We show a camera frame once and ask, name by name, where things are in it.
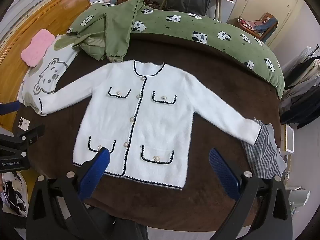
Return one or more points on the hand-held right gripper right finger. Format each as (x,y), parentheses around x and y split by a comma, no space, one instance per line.
(223,172)

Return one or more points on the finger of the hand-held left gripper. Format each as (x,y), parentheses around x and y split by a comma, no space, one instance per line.
(8,108)
(30,133)

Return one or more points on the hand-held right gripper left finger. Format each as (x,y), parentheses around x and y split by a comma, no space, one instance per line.
(96,172)

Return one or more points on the white fluffy towel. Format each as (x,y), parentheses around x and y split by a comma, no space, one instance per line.
(150,120)

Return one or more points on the hanging clothes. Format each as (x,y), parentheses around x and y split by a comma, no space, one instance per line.
(302,80)

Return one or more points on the pile of clothes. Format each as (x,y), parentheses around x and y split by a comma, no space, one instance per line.
(260,23)

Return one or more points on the small white device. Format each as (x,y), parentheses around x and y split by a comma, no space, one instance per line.
(24,123)

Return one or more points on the striped cloth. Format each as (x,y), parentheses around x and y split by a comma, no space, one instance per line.
(262,155)

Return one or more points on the bear print pillow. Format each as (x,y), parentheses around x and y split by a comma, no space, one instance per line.
(50,80)

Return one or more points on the pink fluffy cloth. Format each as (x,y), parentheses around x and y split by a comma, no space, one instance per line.
(37,47)

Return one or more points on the white mug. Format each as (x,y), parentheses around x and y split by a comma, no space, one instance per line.
(298,197)

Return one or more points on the wooden headboard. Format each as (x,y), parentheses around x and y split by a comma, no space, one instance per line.
(37,17)

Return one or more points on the green jacket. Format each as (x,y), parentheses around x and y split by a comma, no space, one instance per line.
(117,30)

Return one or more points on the green panda print blanket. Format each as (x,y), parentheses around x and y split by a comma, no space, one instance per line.
(212,25)

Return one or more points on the wooden stool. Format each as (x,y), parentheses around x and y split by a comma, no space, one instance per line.
(271,31)

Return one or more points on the white picture frame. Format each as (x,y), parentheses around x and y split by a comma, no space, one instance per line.
(288,137)

